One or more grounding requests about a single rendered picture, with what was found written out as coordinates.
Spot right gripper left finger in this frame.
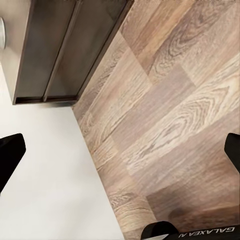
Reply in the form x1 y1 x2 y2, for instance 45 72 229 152
0 133 26 193

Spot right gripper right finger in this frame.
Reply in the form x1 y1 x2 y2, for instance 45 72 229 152
224 133 240 173

